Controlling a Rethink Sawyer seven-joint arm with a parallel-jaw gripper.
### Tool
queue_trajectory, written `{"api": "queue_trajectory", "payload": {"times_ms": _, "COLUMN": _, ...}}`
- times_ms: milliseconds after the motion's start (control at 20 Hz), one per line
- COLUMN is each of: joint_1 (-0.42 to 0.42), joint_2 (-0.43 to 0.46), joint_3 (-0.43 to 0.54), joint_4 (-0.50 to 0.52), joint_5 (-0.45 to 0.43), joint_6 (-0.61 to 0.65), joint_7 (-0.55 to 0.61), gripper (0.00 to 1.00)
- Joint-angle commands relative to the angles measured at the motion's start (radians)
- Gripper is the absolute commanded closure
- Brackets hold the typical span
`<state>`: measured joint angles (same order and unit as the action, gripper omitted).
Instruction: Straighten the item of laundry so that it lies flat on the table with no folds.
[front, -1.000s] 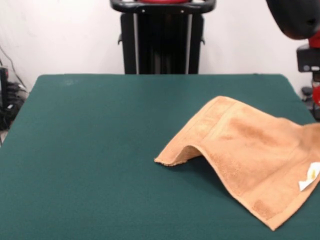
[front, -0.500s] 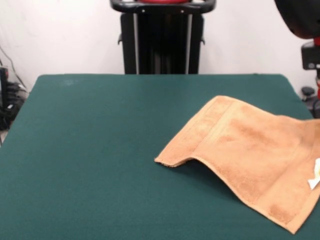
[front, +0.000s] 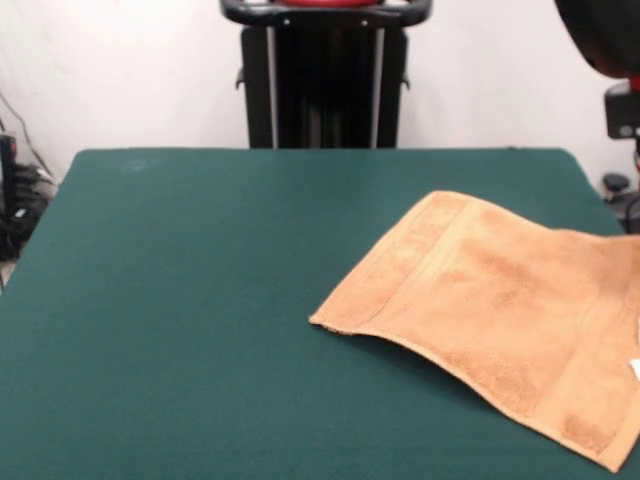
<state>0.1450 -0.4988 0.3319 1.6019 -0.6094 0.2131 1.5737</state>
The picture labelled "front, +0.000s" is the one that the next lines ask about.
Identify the orange terry towel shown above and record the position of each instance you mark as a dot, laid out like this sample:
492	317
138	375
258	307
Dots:
500	310

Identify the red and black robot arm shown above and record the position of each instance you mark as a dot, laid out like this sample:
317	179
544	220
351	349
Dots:
610	35

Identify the dark green table cloth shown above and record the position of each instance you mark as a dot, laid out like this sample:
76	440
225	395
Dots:
150	350

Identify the black office chair base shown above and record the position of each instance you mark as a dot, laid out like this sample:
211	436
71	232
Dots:
617	185

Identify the black bag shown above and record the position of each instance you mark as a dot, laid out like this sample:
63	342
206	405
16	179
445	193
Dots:
15	230

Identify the black electronics box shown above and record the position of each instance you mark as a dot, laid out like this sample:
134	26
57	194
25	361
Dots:
8	170

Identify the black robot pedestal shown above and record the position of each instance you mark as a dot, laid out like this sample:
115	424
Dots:
325	100

